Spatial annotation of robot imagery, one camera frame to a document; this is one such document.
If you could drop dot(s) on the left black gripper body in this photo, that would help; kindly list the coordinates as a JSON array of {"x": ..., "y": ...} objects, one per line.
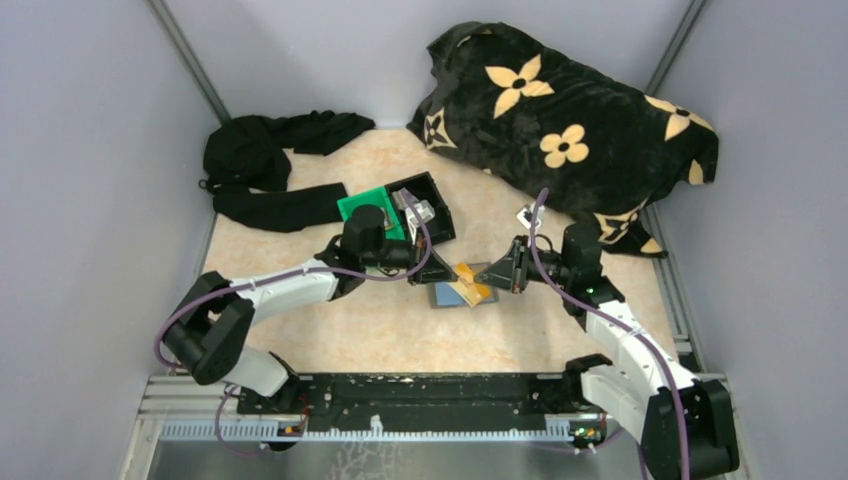
[{"x": 400, "y": 255}]

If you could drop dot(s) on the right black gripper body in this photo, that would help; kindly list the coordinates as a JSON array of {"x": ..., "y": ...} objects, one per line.
[{"x": 522, "y": 268}]

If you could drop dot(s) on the green plastic bin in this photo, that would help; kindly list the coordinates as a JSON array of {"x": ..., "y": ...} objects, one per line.
[{"x": 380, "y": 198}]

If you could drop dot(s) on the gold VIP card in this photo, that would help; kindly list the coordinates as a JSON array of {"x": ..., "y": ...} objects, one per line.
[{"x": 470, "y": 292}]

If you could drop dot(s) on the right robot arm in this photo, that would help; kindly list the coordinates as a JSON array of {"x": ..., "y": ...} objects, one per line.
[{"x": 684, "y": 425}]

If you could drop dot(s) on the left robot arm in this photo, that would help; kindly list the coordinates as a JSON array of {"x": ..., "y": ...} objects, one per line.
[{"x": 207, "y": 333}]

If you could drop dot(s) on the cards in black bin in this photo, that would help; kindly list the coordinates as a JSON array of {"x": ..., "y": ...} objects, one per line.
[{"x": 403, "y": 198}]

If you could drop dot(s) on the black plastic bin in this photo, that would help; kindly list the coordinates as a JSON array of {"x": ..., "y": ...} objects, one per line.
[{"x": 423, "y": 188}]

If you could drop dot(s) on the black floral plush blanket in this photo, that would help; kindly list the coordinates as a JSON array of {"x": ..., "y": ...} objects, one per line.
[{"x": 602, "y": 150}]

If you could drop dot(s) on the black cloth garment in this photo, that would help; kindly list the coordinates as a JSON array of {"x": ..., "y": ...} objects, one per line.
[{"x": 247, "y": 168}]

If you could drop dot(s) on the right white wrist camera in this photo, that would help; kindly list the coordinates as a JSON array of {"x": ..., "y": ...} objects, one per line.
[{"x": 530, "y": 216}]

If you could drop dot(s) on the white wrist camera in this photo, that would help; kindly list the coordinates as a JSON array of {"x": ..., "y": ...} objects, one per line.
[
  {"x": 419, "y": 212},
  {"x": 530, "y": 216}
]

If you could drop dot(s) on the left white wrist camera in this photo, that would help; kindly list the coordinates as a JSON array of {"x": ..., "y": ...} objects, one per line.
[{"x": 419, "y": 212}]

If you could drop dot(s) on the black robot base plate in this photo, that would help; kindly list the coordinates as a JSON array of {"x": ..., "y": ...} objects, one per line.
[{"x": 435, "y": 403}]

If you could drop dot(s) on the aluminium frame rail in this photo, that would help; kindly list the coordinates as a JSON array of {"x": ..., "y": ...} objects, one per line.
[{"x": 179, "y": 398}]

